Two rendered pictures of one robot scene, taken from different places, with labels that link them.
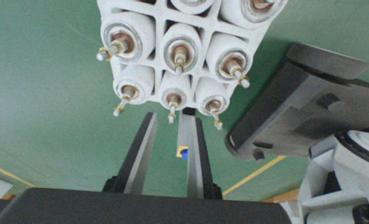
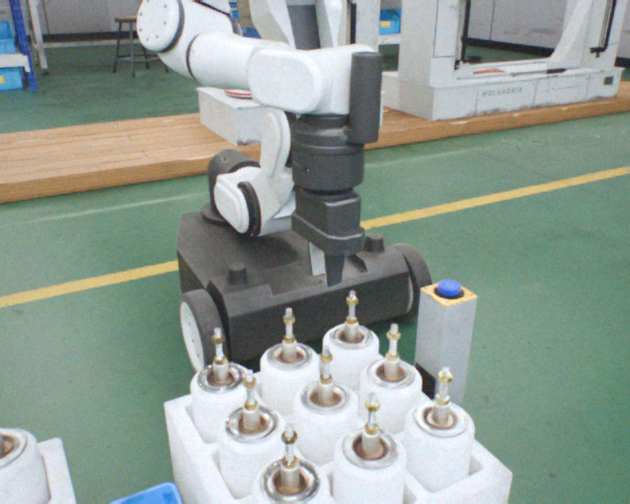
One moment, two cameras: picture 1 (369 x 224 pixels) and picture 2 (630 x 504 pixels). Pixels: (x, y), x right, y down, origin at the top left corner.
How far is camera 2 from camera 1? 72 cm
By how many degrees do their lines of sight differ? 46
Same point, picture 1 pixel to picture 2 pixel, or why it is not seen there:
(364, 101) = (205, 261)
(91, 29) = not seen: outside the picture
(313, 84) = (235, 304)
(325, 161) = (291, 205)
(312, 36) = (184, 378)
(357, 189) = (283, 179)
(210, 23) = not seen: hidden behind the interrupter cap
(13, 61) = not seen: outside the picture
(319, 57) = (209, 330)
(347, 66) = (200, 302)
